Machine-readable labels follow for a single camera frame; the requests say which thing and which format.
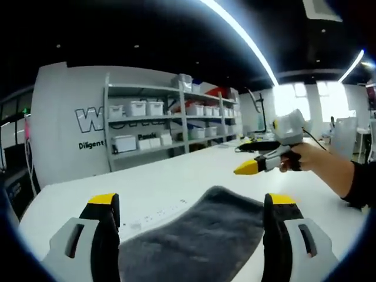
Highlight white ceiling air vent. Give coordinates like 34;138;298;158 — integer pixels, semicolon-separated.
302;0;343;23

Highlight grey metal shelf rack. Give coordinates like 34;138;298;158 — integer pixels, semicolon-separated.
103;72;244;173

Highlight dark grey-framed cabinet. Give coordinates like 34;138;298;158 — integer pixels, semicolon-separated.
2;170;41;212

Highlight rows of white storage boxes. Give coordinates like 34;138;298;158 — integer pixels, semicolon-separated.
108;75;239;153

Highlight long ceiling light strip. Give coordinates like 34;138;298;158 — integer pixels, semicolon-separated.
199;0;278;86

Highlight grey towel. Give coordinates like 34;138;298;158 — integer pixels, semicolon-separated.
118;185;265;282

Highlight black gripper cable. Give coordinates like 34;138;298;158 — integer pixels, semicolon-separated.
302;127;328;150

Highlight short ceiling light strip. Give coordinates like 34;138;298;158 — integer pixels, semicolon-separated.
339;49;365;83

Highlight person's right hand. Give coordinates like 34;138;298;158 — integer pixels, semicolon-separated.
278;143;330;177

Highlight pink flag on pole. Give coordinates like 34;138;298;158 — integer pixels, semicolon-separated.
23;113;39;189

